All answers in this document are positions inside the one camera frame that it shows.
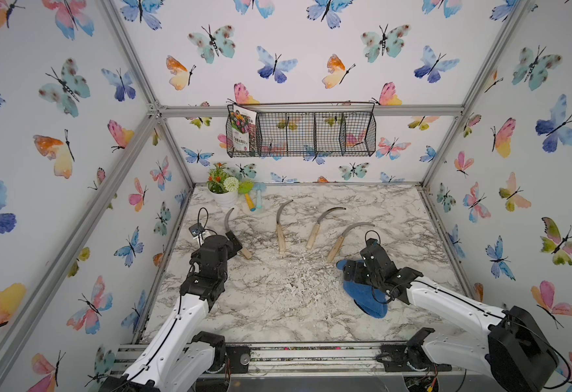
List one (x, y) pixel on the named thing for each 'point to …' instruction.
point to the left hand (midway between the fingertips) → (223, 236)
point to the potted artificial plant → (222, 187)
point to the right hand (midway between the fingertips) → (356, 266)
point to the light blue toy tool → (259, 187)
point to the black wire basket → (301, 129)
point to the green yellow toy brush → (246, 187)
